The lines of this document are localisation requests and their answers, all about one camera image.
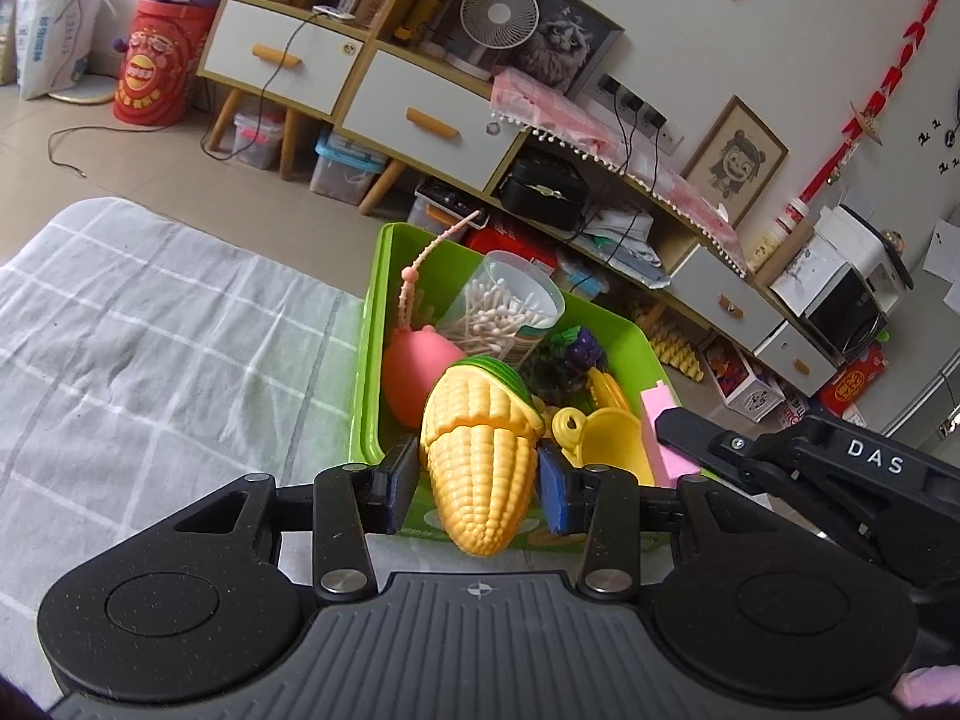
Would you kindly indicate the white printed bag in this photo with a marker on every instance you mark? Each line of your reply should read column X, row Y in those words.
column 52, row 37

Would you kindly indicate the grey checked blanket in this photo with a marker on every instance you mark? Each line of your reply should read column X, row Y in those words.
column 150, row 352

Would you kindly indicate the wooden cabinet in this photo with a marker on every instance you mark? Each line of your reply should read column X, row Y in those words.
column 384, row 181

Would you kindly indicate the framed cat picture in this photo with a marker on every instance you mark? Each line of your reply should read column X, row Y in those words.
column 570, row 45

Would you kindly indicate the black microwave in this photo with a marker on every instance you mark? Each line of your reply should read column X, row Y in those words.
column 844, row 311

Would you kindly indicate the white toy carton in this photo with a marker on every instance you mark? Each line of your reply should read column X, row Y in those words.
column 750, row 394

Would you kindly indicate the red cardboard box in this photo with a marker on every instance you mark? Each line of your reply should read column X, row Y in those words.
column 510, row 241

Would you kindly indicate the tall snack tube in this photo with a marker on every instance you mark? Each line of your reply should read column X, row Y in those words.
column 765, row 247

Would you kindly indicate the red printed bucket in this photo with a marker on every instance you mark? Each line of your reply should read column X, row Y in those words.
column 154, row 67

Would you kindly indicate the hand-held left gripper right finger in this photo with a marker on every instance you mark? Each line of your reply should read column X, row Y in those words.
column 555, row 487

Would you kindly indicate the yellow egg trays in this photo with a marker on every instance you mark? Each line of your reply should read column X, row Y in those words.
column 675, row 352

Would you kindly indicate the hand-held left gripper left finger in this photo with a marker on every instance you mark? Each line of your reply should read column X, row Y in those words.
column 397, row 487

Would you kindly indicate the green plastic box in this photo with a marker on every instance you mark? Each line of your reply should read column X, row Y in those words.
column 369, row 360

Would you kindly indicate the white printer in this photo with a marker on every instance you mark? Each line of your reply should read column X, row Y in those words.
column 855, row 240

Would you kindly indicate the black case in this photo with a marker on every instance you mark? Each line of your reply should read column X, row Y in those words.
column 540, row 195

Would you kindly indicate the pink fringed cloth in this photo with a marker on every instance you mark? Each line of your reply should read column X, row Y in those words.
column 540, row 94

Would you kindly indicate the clear storage box white lid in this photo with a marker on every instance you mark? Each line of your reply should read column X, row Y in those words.
column 442, row 206

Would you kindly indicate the yellow toy cup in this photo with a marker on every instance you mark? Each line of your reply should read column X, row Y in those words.
column 607, row 442

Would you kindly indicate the clear storage box colourful contents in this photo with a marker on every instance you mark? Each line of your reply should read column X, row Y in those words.
column 585, row 277

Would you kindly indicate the purple toy grapes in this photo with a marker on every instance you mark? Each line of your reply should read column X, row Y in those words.
column 581, row 351

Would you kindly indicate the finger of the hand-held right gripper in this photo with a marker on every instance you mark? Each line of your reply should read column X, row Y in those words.
column 697, row 439

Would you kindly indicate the pink rubber toy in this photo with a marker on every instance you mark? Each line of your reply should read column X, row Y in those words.
column 420, row 375

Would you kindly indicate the blue and white carton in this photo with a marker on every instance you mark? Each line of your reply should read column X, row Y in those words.
column 802, row 411

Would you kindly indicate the pink block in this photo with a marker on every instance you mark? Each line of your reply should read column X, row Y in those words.
column 658, row 399

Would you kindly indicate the clear storage box blue lid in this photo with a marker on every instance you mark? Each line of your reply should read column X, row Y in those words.
column 345, row 172

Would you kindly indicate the white drawer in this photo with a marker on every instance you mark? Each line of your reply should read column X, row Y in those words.
column 780, row 349
column 705, row 277
column 240, row 37
column 390, row 97

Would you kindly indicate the clear cotton swab jar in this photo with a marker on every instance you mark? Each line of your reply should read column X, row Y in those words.
column 495, row 315

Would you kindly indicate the red gift box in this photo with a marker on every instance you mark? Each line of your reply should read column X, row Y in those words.
column 851, row 382

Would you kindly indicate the framed cartoon picture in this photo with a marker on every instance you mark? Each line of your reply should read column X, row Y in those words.
column 735, row 161

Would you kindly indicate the wall power sockets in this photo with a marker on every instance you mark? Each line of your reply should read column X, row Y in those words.
column 637, row 109

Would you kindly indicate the yellow toy corn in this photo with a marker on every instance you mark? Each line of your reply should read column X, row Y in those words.
column 480, row 480

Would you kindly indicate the clear storage box pink lid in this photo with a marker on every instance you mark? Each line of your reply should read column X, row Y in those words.
column 259, row 142

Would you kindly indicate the white desk fan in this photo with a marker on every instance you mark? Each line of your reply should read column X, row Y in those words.
column 499, row 15

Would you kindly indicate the white paper sheet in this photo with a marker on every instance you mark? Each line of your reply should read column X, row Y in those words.
column 795, row 285

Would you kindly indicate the folded white clothes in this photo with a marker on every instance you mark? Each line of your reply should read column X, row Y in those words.
column 622, row 240

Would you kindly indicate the red hanging wall decoration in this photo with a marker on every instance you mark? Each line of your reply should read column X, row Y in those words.
column 861, row 127

